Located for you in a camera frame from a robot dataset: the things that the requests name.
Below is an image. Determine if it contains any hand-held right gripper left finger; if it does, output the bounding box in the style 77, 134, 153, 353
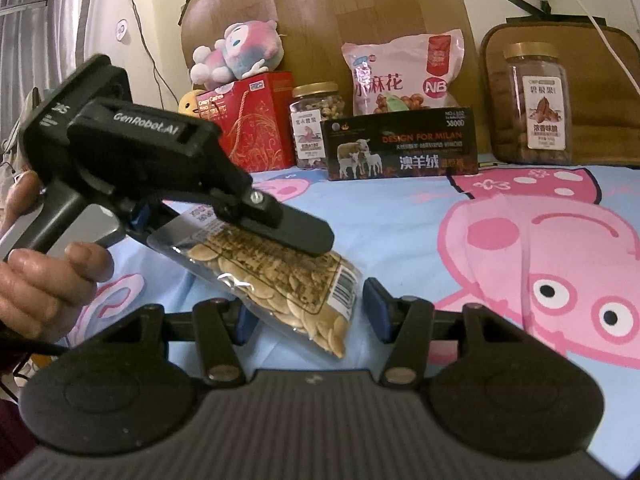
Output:
106, 298, 259, 387

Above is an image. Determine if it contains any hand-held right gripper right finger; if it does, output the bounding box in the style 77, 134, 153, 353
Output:
362, 277, 524, 387

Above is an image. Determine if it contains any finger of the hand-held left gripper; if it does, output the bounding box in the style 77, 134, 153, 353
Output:
219, 186, 336, 257
127, 200, 173, 237

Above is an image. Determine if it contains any clear pumpkin seed packet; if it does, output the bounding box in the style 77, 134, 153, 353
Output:
146, 204, 364, 362

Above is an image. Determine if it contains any person's left hand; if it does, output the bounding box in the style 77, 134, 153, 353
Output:
0, 169, 115, 342

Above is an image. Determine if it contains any yellow plush toy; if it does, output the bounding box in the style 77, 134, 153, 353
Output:
177, 89, 207, 117

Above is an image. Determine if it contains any printed cartoon pig blanket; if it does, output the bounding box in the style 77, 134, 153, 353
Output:
65, 162, 640, 480

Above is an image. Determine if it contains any nut jar with white label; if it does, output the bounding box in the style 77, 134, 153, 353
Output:
288, 82, 347, 170

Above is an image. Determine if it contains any red gift box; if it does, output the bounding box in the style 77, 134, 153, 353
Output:
194, 71, 297, 172

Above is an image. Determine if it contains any black box with sheep print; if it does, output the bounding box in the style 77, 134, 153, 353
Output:
321, 106, 482, 182

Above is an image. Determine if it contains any grey curtain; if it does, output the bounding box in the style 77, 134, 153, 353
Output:
0, 0, 97, 161

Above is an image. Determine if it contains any pink plush toy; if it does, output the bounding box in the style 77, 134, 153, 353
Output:
189, 19, 285, 87

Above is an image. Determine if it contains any large pink snack bag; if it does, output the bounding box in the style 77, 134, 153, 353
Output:
341, 34, 467, 117

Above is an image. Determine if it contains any dark red clothing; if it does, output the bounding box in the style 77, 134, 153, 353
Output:
0, 394, 37, 463

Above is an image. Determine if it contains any pecan jar with brown label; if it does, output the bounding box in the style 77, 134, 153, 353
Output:
501, 42, 574, 165

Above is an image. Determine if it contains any brown seat cushion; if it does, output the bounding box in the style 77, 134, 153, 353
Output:
479, 22, 640, 167

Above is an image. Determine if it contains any black wall cable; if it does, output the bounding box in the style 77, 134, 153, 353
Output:
119, 0, 184, 107

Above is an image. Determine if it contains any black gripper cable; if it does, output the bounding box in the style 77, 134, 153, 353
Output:
0, 329, 69, 357

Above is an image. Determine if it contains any white power cable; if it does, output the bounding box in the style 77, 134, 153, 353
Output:
549, 0, 640, 58

